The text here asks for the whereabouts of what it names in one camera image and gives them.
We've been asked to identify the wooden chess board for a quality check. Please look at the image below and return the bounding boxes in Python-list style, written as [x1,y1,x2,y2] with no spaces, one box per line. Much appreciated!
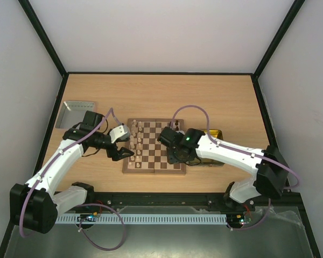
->
[122,118,186,175]

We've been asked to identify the silver metal tin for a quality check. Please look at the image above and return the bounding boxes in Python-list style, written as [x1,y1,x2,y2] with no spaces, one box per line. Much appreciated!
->
[55,101,95,129]

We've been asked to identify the gold green metal tin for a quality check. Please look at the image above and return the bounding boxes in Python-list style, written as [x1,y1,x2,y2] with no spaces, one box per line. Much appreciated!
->
[187,130,224,167]

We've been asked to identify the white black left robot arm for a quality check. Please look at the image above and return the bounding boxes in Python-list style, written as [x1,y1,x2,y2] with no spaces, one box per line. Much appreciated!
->
[10,109,134,238]

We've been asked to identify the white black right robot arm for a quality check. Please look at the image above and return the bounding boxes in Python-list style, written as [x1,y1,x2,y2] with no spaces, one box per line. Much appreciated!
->
[157,127,289,211]

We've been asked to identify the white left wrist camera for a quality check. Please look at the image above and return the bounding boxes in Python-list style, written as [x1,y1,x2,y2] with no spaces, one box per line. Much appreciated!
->
[109,124,131,144]

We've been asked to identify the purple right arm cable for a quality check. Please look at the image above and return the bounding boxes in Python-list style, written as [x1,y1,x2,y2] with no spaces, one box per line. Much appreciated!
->
[172,104,300,232]

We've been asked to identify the black metal base rail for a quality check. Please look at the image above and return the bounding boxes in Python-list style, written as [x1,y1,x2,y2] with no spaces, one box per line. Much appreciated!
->
[61,192,248,213]

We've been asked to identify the light blue slotted cable duct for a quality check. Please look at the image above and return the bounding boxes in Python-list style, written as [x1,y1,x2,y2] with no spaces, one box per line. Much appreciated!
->
[55,213,227,225]

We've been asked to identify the black cage frame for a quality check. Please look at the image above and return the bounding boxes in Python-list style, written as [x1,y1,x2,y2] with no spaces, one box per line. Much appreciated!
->
[0,0,322,258]

